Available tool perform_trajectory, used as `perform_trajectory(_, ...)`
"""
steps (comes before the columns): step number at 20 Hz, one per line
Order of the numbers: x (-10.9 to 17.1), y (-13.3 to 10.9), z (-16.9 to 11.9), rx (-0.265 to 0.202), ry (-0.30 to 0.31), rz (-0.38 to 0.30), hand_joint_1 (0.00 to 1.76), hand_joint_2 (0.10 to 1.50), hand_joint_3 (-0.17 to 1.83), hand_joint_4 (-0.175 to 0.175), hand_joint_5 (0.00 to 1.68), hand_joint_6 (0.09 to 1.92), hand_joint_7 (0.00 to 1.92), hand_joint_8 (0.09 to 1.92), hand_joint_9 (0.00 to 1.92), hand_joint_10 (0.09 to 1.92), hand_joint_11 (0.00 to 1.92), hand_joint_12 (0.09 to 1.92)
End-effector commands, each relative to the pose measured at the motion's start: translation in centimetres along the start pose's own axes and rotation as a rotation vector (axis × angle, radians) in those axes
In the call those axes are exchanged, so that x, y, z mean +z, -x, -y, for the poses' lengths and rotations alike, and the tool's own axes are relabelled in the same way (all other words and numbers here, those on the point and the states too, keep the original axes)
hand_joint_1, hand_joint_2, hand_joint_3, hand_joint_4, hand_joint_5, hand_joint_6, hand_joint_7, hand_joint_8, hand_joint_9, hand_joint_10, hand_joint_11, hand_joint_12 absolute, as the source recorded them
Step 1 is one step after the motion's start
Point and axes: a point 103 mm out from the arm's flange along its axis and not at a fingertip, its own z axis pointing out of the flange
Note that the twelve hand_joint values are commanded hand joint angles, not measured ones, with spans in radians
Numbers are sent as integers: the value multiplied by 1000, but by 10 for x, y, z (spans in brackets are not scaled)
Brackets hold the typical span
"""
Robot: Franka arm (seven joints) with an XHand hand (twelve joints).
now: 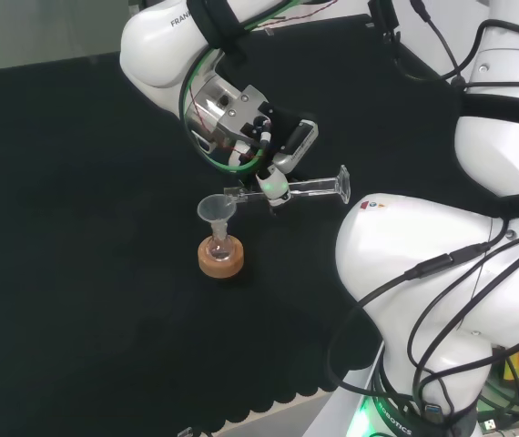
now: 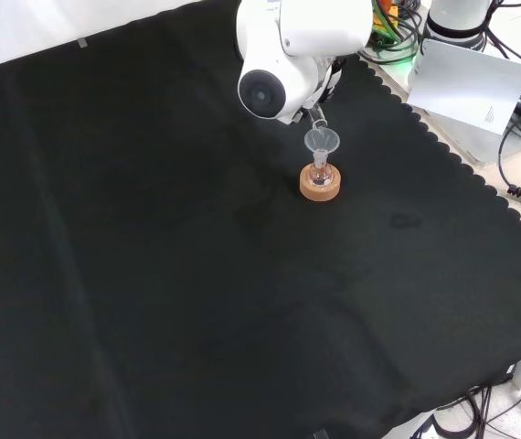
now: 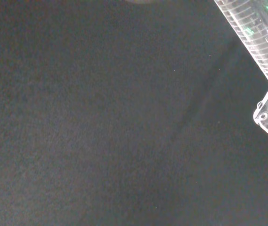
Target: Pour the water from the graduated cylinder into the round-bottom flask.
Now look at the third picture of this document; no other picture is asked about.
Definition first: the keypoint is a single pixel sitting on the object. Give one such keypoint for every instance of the black bench cloth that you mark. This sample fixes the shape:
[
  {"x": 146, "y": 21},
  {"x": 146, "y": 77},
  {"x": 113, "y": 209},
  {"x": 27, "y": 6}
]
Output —
[{"x": 115, "y": 122}]

